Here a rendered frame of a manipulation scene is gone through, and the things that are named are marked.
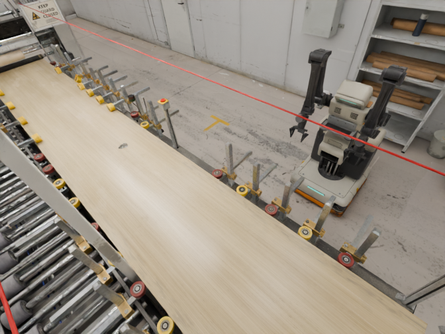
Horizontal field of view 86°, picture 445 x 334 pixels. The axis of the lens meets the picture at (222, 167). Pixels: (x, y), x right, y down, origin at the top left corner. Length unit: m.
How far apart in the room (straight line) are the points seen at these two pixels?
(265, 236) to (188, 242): 0.47
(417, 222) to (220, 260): 2.22
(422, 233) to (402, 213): 0.24
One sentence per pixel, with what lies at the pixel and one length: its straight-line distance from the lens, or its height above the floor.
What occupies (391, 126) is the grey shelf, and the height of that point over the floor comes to 0.14.
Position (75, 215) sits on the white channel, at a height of 1.51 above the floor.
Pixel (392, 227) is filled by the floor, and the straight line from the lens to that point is 2.97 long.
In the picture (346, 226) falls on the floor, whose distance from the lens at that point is 2.78.
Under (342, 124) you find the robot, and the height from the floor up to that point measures 1.07.
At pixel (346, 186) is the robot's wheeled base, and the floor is 0.28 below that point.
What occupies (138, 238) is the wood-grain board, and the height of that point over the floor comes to 0.90.
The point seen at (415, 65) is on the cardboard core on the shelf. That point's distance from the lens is 3.49.
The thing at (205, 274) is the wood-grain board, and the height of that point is 0.90.
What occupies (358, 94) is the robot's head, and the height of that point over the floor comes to 1.34.
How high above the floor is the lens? 2.26
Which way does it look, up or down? 47 degrees down
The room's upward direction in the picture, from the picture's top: 6 degrees counter-clockwise
